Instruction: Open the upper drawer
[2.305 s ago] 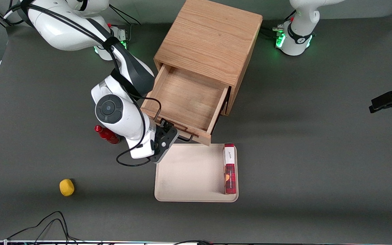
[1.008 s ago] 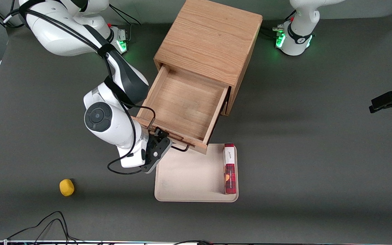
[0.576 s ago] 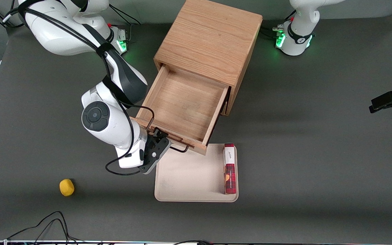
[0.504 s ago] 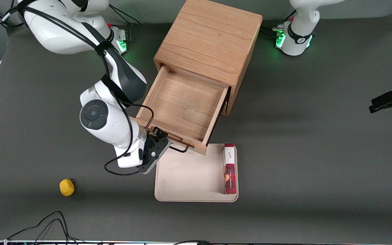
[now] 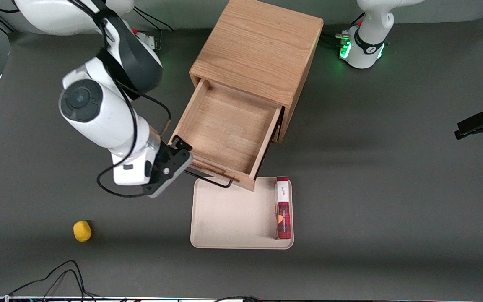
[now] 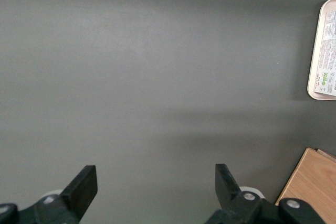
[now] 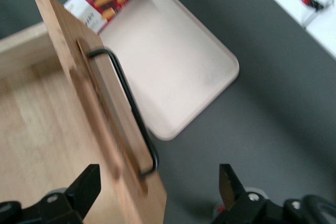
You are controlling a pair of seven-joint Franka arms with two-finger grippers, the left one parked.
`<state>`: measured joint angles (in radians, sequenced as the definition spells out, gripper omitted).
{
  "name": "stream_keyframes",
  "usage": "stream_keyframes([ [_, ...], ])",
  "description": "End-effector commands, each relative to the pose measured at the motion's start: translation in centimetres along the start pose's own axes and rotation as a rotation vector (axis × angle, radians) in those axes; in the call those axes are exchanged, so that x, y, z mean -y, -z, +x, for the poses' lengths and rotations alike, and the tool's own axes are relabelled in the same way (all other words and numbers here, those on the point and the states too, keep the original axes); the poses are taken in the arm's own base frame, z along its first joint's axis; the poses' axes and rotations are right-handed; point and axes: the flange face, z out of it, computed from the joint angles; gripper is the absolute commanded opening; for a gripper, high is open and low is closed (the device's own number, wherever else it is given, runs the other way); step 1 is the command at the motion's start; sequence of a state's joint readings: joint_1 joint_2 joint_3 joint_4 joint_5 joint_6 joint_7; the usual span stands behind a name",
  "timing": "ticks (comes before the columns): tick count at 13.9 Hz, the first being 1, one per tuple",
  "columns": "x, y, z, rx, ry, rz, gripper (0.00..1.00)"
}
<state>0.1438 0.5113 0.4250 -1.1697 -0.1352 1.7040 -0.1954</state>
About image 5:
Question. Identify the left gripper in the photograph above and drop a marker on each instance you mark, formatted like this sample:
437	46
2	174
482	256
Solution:
482	122

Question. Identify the yellow lemon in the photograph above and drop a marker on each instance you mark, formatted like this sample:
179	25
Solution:
82	231

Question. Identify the wooden drawer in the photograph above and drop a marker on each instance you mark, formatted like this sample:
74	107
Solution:
224	126

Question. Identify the beige rectangular tray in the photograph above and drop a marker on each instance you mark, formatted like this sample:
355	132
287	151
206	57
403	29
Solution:
233	214

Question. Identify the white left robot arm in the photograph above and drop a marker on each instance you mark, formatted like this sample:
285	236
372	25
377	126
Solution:
375	21

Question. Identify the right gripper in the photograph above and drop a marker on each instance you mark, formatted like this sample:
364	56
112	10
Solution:
166	154

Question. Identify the red tartan cookie box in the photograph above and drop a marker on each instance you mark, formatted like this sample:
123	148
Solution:
283	218

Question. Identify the wooden drawer cabinet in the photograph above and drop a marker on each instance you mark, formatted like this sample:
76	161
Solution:
262	42

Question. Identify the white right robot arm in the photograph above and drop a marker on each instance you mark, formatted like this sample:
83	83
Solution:
111	126

